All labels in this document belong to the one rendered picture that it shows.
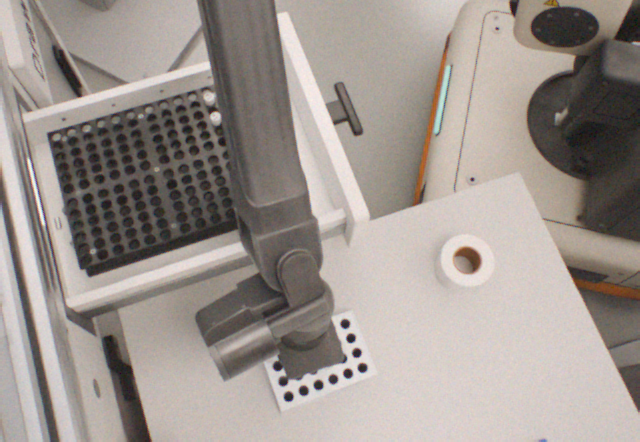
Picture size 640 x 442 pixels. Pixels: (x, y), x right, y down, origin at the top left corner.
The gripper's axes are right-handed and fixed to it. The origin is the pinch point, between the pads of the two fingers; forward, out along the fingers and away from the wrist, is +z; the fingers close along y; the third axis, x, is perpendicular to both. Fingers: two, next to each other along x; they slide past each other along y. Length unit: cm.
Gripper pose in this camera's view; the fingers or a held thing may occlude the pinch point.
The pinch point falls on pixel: (299, 339)
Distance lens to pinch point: 83.4
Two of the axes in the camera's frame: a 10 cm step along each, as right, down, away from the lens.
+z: -0.5, 3.7, 9.3
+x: 9.4, -2.9, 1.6
